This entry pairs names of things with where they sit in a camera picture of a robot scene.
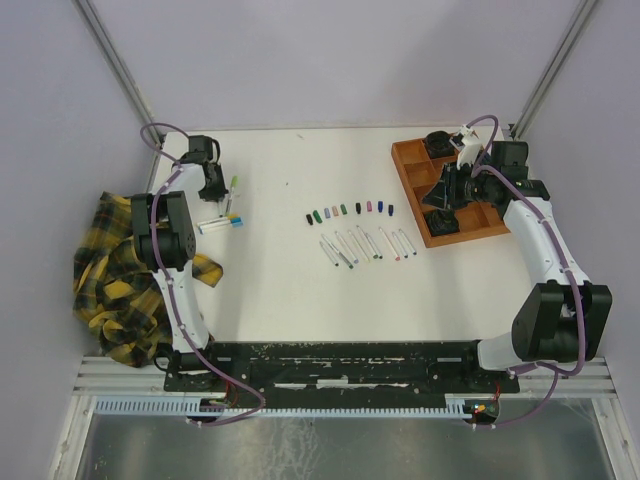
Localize yellow capped highlighter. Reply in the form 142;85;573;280
195;215;241;227

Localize left aluminium frame post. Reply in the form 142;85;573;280
72;0;155;124

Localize dark green rolled sock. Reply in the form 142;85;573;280
425;210;459;237

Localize black marker pen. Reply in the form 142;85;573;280
319;241;339;267

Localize yellow plaid cloth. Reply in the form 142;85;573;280
72;189;224;369

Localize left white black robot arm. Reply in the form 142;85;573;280
131;135;228;390

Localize right aluminium frame post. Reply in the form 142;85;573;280
509;0;601;140

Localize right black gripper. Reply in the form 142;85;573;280
420;160;498;211

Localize aluminium frame post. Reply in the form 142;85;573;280
72;0;155;124
509;0;601;140

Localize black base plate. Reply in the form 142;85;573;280
164;341;520;408

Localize black rolled sock top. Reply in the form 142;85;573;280
423;130;456;160

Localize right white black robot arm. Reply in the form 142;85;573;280
422;134;613;391

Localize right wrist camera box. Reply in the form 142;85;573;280
449;125;483;170

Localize orange compartment tray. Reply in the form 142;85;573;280
391;138;509;248

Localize white cable duct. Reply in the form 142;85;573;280
93;395;497;419

